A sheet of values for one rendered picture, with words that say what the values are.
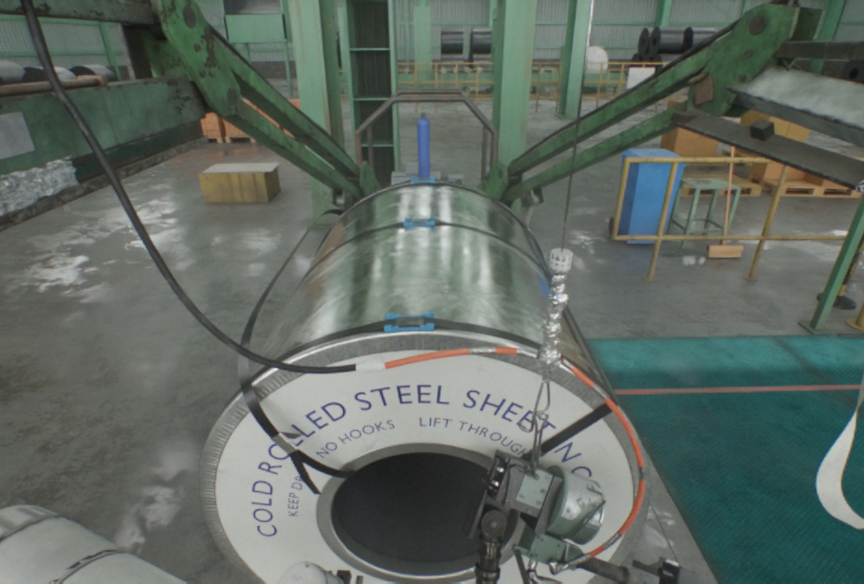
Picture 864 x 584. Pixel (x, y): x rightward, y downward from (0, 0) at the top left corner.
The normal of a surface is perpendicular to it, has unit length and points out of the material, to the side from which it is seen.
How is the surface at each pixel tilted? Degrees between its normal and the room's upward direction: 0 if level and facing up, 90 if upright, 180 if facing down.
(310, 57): 90
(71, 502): 0
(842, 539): 0
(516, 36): 90
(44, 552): 15
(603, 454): 90
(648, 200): 93
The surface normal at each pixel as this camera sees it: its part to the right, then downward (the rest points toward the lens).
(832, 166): -0.50, -0.63
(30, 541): 0.08, -0.96
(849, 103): -0.76, -0.49
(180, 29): 0.98, 0.07
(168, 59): -0.18, 0.45
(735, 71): -0.93, 0.18
